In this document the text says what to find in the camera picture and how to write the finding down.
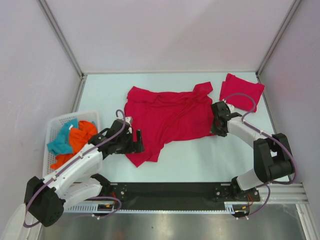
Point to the grey slotted cable duct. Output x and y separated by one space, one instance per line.
104 207

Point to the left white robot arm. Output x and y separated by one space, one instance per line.
46 199

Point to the orange t shirt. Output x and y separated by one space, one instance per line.
77 140

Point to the folded magenta t shirt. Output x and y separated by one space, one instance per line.
240 93

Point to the teal t shirt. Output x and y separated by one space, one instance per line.
61 142

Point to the white plastic laundry basket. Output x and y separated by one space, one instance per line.
66 135

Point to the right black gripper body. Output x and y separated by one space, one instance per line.
215 130

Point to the magenta t shirt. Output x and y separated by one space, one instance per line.
165 117
240 93

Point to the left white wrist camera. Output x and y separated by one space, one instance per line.
126 124

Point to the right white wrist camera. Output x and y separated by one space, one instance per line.
230 106

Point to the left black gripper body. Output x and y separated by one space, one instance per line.
126 145

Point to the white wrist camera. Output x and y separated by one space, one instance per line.
126 124
230 106

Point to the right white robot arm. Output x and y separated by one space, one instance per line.
272 156

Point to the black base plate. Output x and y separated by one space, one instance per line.
185 191

